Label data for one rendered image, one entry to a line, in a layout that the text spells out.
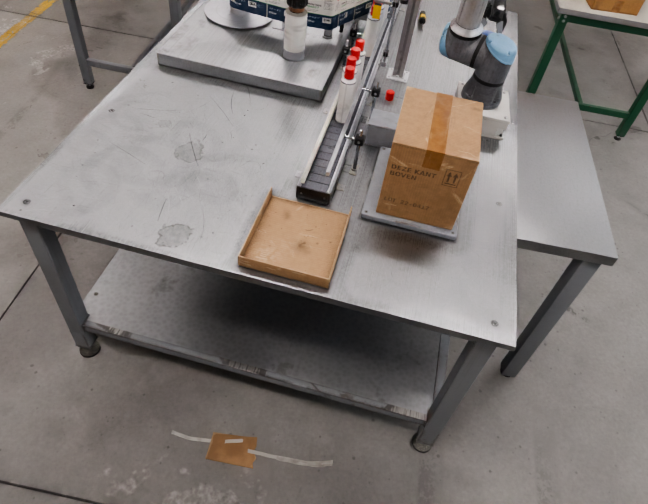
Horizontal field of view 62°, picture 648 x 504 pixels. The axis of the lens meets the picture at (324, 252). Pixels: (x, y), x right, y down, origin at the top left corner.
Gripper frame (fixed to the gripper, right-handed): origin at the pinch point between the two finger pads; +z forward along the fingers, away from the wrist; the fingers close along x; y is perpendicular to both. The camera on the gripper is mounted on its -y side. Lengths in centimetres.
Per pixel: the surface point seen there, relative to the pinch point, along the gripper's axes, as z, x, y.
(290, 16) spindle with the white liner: -7, 77, -26
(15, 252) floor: 98, 189, -84
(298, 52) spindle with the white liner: 7, 73, -26
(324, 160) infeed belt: 10, 52, -84
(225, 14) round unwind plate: 9, 111, -1
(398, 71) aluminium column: 13.3, 32.8, -14.5
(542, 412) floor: 98, -53, -109
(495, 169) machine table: 15, -7, -65
